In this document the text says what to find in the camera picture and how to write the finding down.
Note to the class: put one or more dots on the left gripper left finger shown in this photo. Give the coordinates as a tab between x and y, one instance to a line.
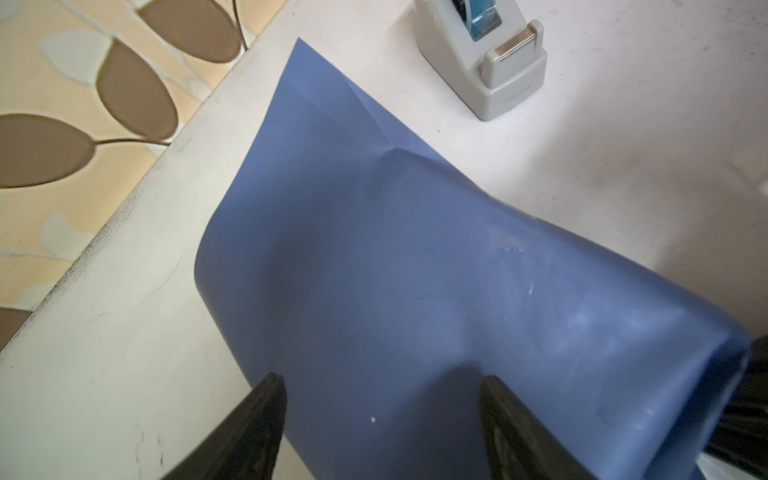
247	442

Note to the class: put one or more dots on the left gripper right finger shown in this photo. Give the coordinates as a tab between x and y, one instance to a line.
517	443

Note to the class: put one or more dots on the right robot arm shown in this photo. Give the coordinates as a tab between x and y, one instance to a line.
740	438

